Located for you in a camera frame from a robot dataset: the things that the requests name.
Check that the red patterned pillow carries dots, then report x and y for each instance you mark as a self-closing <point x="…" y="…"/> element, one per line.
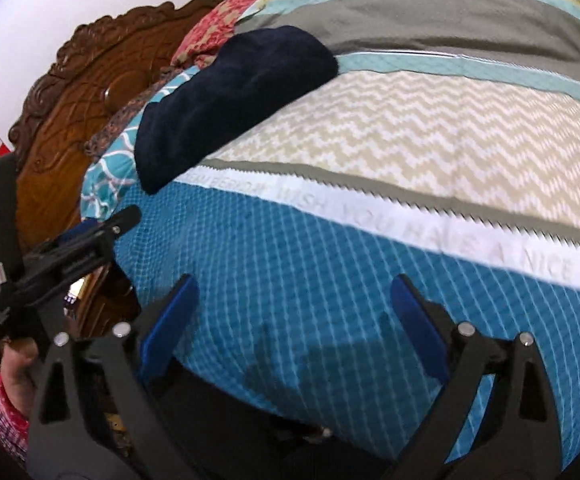
<point x="214" y="25"/>

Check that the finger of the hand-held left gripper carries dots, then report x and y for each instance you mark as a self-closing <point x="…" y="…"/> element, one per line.
<point x="117" y="221"/>

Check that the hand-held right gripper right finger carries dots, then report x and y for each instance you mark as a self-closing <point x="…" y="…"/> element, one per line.
<point x="417" y="322"/>

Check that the teal white patterned pillow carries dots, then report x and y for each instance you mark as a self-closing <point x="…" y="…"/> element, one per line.
<point x="109" y="170"/>

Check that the navy fleece garment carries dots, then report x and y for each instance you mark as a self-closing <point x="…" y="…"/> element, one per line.
<point x="229" y="100"/>

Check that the carved wooden headboard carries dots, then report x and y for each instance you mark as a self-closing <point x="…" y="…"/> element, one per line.
<point x="84" y="100"/>

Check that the person's left hand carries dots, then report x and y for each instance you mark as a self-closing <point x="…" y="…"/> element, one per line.
<point x="17" y="367"/>

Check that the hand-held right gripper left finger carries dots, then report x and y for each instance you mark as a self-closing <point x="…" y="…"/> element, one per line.
<point x="169" y="317"/>

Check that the striped patterned bedspread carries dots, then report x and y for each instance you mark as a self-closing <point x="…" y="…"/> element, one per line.
<point x="370" y="240"/>

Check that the brown paisley pillow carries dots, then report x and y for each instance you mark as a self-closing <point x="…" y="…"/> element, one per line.
<point x="114" y="122"/>

